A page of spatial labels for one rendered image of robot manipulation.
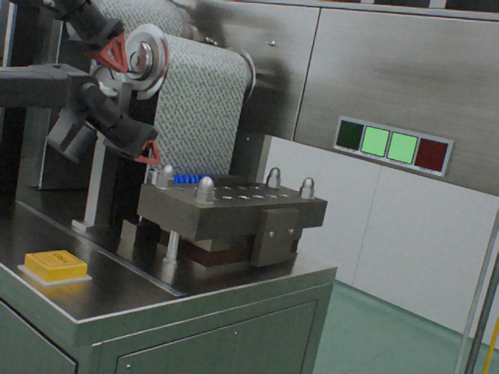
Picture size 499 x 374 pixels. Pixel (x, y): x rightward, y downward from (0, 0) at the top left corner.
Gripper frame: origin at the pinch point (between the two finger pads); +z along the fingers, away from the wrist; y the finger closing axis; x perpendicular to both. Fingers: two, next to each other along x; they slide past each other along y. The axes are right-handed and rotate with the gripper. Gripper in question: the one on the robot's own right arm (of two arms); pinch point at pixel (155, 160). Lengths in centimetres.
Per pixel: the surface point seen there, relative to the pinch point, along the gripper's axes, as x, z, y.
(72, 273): -25.8, -13.3, 13.4
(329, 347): -3, 207, -45
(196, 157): 6.3, 9.0, 0.2
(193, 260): -13.5, 7.6, 15.3
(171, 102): 10.7, -4.8, 0.3
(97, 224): -16.2, 2.7, -7.8
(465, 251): 87, 254, -17
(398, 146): 25.2, 20.0, 35.3
